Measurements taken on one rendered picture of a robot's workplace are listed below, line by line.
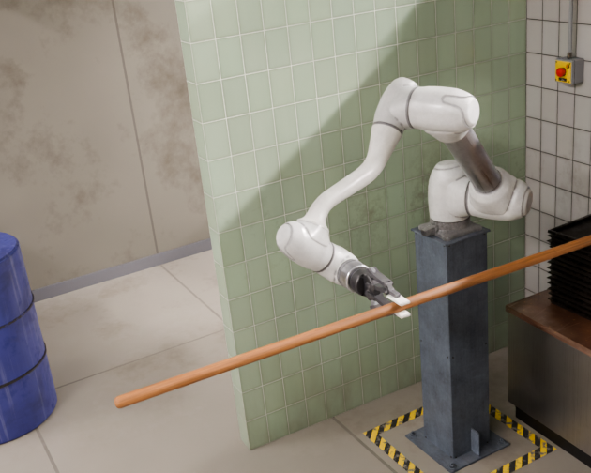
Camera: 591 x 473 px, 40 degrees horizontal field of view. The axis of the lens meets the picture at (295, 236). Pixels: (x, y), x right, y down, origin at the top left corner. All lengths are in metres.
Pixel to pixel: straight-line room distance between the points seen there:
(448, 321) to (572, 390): 0.57
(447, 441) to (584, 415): 0.57
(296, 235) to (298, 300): 1.23
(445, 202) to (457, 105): 0.67
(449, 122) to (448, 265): 0.79
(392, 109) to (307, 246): 0.55
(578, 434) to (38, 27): 3.71
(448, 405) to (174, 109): 2.96
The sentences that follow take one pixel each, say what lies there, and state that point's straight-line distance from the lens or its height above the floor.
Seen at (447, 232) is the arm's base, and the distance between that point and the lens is 3.17.
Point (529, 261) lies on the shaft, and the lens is 2.50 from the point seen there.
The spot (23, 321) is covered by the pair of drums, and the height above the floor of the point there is 0.55.
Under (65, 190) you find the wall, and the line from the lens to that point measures 5.46.
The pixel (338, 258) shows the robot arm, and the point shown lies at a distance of 2.44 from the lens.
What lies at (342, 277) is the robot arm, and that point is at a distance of 2.42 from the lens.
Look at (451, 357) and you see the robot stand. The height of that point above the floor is 0.50.
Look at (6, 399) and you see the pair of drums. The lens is 4.14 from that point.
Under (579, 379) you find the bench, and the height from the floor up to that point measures 0.42.
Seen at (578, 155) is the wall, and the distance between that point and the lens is 3.85.
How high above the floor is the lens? 2.24
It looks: 22 degrees down
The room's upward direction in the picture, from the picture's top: 6 degrees counter-clockwise
